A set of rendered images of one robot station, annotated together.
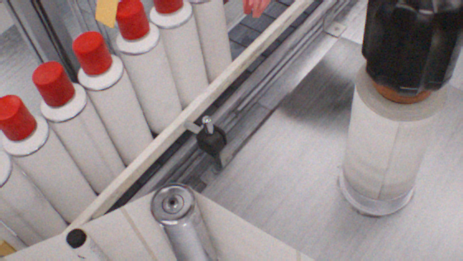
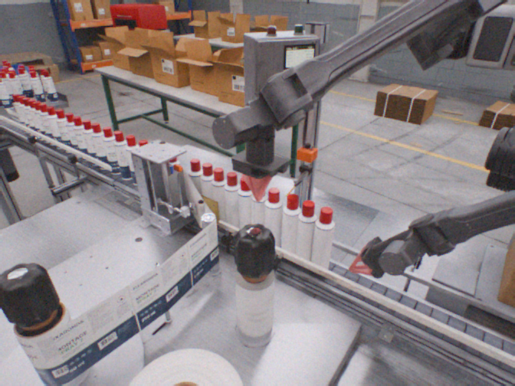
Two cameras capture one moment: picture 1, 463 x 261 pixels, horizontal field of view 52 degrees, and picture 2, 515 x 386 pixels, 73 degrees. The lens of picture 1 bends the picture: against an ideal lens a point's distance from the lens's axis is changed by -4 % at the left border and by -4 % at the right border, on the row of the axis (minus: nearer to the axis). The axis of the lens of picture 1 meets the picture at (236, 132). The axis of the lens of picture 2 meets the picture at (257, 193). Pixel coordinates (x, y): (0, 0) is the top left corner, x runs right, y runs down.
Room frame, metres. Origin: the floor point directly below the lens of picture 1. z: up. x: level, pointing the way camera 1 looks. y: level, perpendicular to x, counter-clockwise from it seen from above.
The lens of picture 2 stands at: (0.19, -0.67, 1.59)
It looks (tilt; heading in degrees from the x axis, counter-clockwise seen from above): 32 degrees down; 80
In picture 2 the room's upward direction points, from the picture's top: straight up
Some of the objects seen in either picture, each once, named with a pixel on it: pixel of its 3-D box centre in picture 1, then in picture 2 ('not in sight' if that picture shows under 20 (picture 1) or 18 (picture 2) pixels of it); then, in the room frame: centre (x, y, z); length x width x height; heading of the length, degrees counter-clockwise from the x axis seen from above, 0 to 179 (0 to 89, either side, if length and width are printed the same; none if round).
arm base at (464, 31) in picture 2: not in sight; (446, 37); (0.90, 0.27, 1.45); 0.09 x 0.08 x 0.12; 127
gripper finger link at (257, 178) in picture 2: not in sight; (254, 180); (0.30, -0.05, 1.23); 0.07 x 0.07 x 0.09; 45
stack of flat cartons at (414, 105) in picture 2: not in sight; (405, 103); (2.95, 3.48, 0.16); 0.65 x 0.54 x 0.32; 131
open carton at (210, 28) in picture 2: not in sight; (207, 24); (0.47, 5.39, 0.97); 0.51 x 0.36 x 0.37; 40
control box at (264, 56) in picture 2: not in sight; (280, 73); (0.41, 0.23, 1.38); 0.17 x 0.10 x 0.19; 9
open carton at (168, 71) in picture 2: not in sight; (175, 60); (0.03, 2.62, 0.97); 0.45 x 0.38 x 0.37; 40
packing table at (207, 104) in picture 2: not in sight; (192, 119); (0.13, 2.69, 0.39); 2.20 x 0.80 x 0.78; 127
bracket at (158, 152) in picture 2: not in sight; (159, 151); (0.06, 0.33, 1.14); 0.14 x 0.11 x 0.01; 134
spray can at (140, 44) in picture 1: (149, 71); (290, 226); (0.43, 0.09, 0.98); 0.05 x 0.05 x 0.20
